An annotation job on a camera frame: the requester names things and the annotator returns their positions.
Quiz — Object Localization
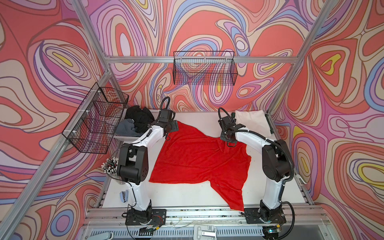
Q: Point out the red t-shirt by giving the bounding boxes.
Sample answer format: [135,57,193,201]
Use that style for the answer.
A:
[150,122,252,211]

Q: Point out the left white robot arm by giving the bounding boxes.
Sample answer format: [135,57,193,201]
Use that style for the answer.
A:
[117,109,179,211]

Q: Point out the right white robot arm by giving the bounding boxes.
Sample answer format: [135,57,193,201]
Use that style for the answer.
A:
[218,116,295,211]

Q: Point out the black garment in basket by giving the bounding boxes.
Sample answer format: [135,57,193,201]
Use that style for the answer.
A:
[125,106,155,134]

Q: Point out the folded white t-shirt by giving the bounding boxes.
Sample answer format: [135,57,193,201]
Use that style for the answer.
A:
[235,110,272,137]

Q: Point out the grey garment in basket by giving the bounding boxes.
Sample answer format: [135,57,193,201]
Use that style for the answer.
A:
[116,119,141,137]

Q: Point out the cup of pens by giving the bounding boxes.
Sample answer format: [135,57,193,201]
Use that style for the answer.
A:
[101,157,125,185]

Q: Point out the blue stapler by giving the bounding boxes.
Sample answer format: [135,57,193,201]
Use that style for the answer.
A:
[120,190,129,203]

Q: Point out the black wire basket back wall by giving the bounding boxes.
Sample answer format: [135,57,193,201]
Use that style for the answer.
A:
[173,50,238,86]

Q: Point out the black wire basket wall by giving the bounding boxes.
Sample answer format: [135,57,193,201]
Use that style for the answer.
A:
[62,83,129,154]
[173,50,238,86]

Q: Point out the black wire basket left wall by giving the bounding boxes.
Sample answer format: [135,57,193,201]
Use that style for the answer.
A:
[62,83,129,154]

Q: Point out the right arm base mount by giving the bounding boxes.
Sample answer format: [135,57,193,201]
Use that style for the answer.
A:
[240,200,287,225]

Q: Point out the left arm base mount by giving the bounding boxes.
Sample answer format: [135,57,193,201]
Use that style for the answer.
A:
[122,206,167,227]

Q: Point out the aluminium rail at front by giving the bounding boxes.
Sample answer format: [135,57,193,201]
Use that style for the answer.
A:
[77,205,338,240]

